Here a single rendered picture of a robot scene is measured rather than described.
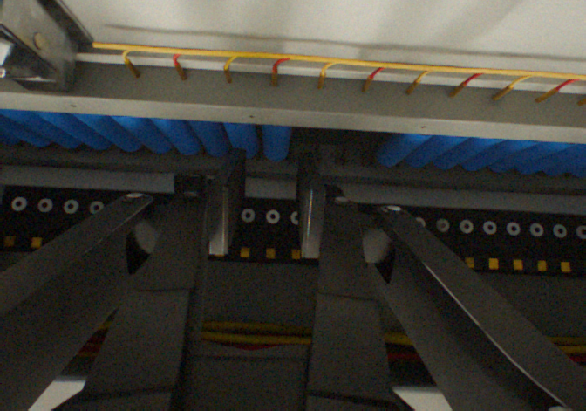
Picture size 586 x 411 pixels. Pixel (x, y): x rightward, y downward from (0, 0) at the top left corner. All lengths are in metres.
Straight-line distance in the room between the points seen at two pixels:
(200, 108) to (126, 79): 0.03
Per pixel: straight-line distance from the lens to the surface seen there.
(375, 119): 0.17
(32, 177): 0.35
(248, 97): 0.16
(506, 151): 0.24
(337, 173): 0.27
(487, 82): 0.18
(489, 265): 0.33
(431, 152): 0.23
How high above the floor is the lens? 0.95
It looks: 9 degrees up
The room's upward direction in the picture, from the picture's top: 177 degrees counter-clockwise
